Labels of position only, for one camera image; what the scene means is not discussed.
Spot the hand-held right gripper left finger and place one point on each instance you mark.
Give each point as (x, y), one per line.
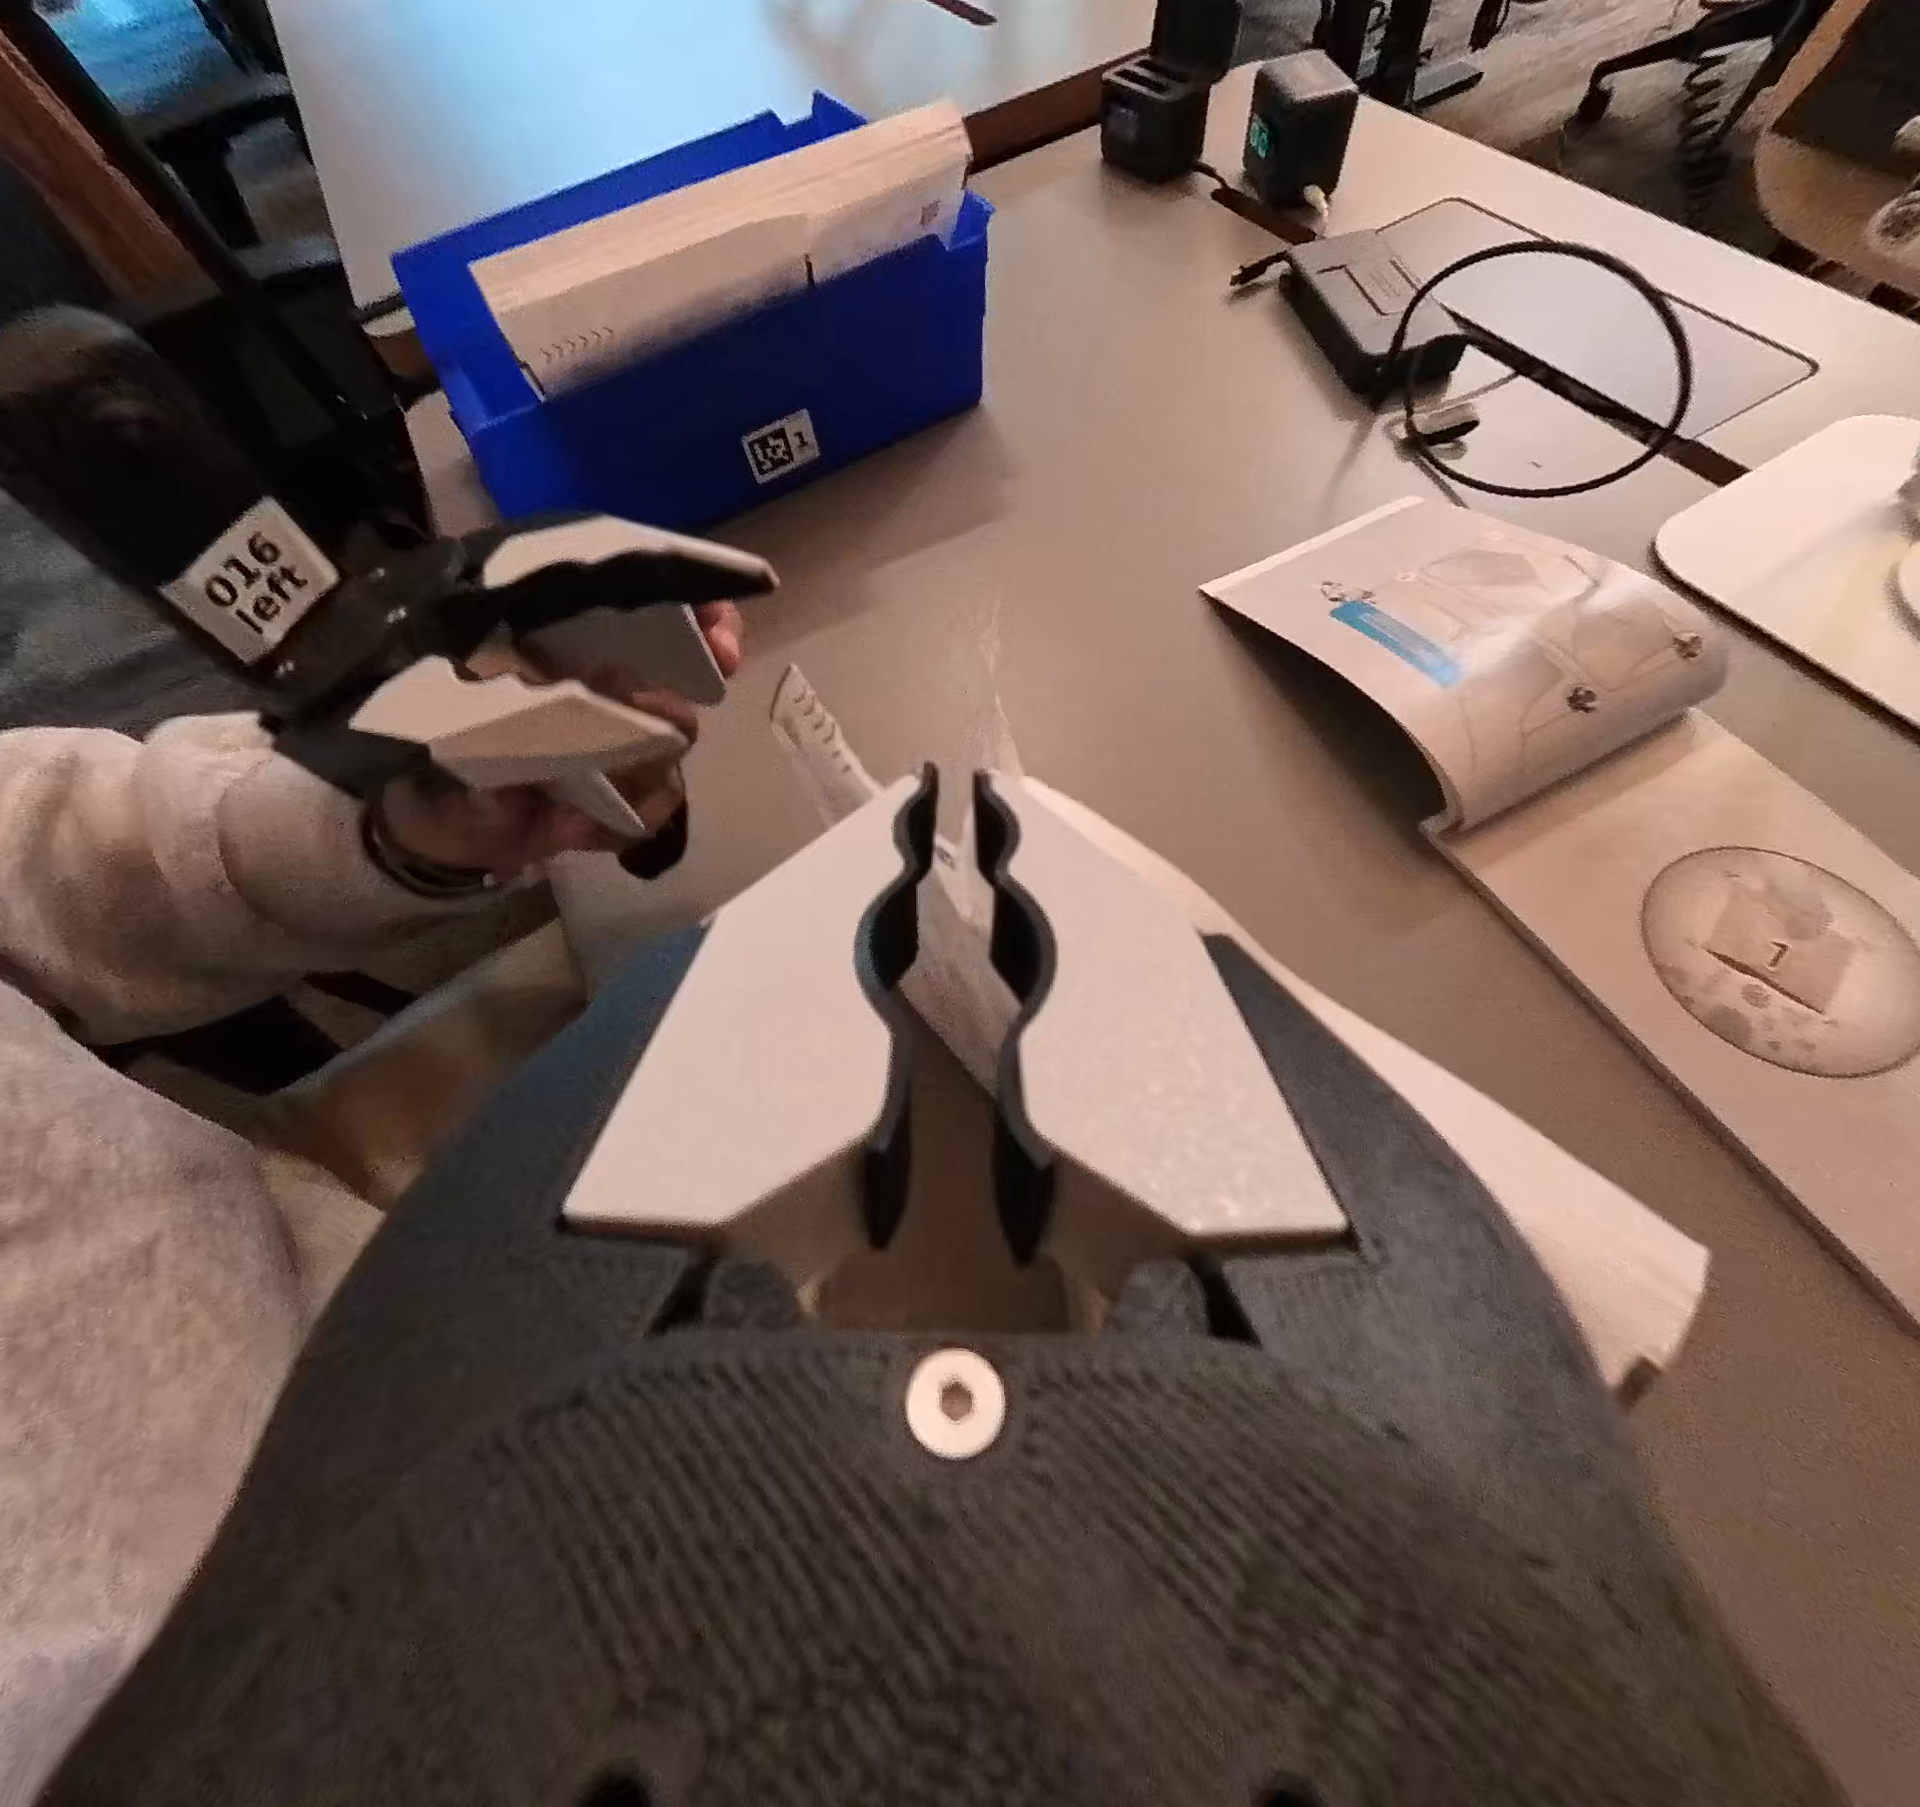
(736, 1072)

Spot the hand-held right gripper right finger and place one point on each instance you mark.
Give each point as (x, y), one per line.
(1171, 1087)

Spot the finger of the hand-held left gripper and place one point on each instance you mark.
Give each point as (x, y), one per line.
(629, 652)
(525, 735)

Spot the blue plastic bin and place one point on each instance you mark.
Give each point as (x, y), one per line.
(629, 427)

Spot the stack of white paper bags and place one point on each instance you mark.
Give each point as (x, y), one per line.
(676, 277)

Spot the person's left forearm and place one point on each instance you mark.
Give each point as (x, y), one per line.
(179, 862)

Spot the person's left hand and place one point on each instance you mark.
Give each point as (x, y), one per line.
(511, 824)

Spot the white instruction booklet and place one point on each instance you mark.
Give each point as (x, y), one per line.
(1574, 666)

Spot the black battery charger case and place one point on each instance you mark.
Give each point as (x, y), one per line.
(1148, 112)

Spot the black docking hub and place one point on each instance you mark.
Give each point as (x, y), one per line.
(1365, 306)

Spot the white monitor stand base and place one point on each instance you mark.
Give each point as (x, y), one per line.
(1786, 563)

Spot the black power adapter green display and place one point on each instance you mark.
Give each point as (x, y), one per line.
(1306, 112)

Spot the wooden chair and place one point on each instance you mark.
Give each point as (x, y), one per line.
(1846, 156)

